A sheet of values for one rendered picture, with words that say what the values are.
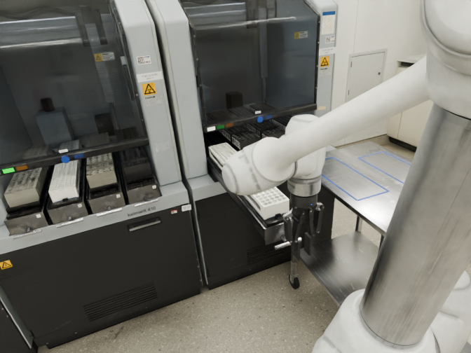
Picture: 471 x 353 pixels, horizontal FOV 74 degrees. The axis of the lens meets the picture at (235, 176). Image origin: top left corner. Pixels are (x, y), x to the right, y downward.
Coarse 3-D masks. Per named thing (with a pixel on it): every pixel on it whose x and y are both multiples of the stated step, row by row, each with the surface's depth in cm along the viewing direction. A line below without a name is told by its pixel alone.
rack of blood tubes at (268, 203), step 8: (264, 192) 116; (272, 192) 114; (280, 192) 113; (256, 200) 111; (264, 200) 109; (272, 200) 109; (280, 200) 110; (288, 200) 108; (256, 208) 113; (264, 208) 106; (272, 208) 107; (280, 208) 108; (288, 208) 110; (264, 216) 108
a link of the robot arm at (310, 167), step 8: (296, 120) 76; (304, 120) 75; (312, 120) 75; (288, 128) 78; (296, 128) 76; (320, 152) 78; (304, 160) 76; (312, 160) 77; (320, 160) 79; (296, 168) 75; (304, 168) 77; (312, 168) 78; (320, 168) 81; (296, 176) 82; (304, 176) 81; (312, 176) 81
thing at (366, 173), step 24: (360, 144) 155; (336, 168) 135; (360, 168) 134; (384, 168) 132; (408, 168) 131; (336, 192) 119; (360, 192) 118; (384, 192) 116; (360, 216) 107; (384, 216) 104; (336, 240) 175; (360, 240) 174; (312, 264) 161; (336, 264) 159; (360, 264) 158; (336, 288) 146; (360, 288) 145
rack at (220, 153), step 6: (222, 144) 157; (228, 144) 156; (210, 150) 153; (216, 150) 151; (222, 150) 151; (228, 150) 151; (234, 150) 150; (210, 156) 156; (216, 156) 146; (222, 156) 144; (228, 156) 145; (216, 162) 149; (222, 162) 139
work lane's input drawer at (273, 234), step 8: (208, 160) 156; (216, 168) 148; (216, 176) 148; (224, 184) 138; (240, 200) 122; (240, 208) 124; (248, 208) 116; (248, 216) 118; (256, 216) 111; (280, 216) 108; (256, 224) 112; (264, 224) 107; (272, 224) 106; (280, 224) 107; (264, 232) 106; (272, 232) 107; (280, 232) 108; (272, 240) 108; (280, 248) 105
